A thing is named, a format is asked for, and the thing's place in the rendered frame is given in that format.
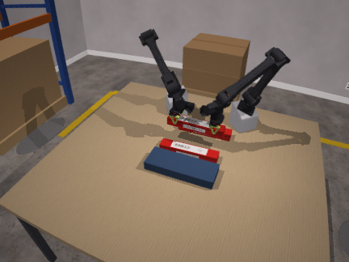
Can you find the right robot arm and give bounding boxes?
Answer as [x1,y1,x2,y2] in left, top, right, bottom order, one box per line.
[139,29,195,113]

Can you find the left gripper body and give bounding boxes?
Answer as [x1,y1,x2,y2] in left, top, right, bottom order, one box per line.
[209,112,225,127]

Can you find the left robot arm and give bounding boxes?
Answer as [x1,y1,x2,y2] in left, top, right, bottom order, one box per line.
[200,47,291,120]

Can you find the white box with red trim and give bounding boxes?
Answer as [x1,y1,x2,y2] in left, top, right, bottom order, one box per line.
[167,114,225,139]

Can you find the white box with red edges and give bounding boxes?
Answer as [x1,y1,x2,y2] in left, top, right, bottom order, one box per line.
[179,128,232,142]

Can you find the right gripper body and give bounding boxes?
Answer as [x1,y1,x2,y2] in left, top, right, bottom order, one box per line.
[169,101,184,116]

